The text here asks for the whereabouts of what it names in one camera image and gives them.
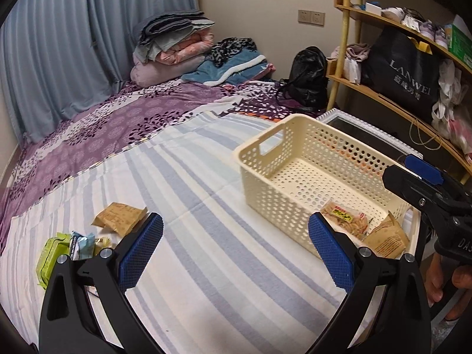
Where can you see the leopard print cloth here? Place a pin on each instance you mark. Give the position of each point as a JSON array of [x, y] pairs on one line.
[[230, 49]]

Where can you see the brown paper snack packet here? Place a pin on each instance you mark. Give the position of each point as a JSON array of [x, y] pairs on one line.
[[387, 239], [118, 217]]

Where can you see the black backpack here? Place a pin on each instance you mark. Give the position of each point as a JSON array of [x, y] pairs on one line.
[[308, 77]]

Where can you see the blue fleece blanket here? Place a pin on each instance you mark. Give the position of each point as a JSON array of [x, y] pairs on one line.
[[228, 70]]

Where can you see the beige wall socket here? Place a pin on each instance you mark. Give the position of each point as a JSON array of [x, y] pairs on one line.
[[318, 18], [304, 16]]

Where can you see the clear rice cracker packet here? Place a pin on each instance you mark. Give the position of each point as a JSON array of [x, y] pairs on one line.
[[344, 221]]

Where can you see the grey-green folded blanket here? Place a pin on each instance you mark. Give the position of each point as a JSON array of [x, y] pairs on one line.
[[158, 48]]

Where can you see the purple floral bedsheet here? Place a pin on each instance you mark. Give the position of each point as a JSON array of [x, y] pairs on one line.
[[121, 118]]

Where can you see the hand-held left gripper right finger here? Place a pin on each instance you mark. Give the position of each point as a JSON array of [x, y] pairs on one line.
[[330, 250]]

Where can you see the green snack packet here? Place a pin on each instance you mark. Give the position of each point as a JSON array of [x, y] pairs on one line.
[[51, 258]]

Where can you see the striped blue white blanket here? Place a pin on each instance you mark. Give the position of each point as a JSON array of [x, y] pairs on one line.
[[202, 199]]

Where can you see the green cardboard box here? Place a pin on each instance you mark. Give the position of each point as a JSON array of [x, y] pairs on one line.
[[461, 42]]

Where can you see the small white box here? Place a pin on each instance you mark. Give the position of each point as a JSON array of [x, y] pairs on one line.
[[372, 7]]

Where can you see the blue-grey curtain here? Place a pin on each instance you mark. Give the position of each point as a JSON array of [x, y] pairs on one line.
[[55, 44]]

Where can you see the cream perforated plastic basket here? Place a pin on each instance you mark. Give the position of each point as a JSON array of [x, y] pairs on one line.
[[313, 177]]

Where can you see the lilac white sneaker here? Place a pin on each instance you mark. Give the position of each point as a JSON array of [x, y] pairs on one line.
[[431, 31]]

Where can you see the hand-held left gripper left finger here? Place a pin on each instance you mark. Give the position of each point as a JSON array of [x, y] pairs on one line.
[[142, 250]]

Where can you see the small pale yellow snack packet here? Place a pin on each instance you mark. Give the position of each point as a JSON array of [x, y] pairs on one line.
[[103, 244]]

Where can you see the black shopping bag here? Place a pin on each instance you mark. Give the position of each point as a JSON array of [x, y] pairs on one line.
[[402, 70]]

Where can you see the white plastic bags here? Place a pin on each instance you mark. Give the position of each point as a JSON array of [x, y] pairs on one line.
[[448, 92]]

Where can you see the pink folded quilt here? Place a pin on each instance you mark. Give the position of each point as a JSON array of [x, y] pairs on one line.
[[188, 47]]

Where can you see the pink cloth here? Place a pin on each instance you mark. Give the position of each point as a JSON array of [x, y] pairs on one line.
[[356, 52]]

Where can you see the person's right hand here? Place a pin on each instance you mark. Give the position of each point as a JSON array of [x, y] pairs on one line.
[[437, 278]]

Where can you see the wooden bamboo shelf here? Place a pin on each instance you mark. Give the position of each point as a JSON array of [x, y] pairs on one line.
[[372, 92]]

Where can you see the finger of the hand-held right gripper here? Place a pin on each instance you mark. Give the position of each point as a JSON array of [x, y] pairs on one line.
[[403, 184], [424, 169]]

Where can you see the light blue snack packet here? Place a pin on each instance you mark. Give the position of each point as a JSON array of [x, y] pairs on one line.
[[83, 245]]

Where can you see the dark grey folded blanket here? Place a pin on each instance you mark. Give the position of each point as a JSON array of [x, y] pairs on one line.
[[169, 22]]

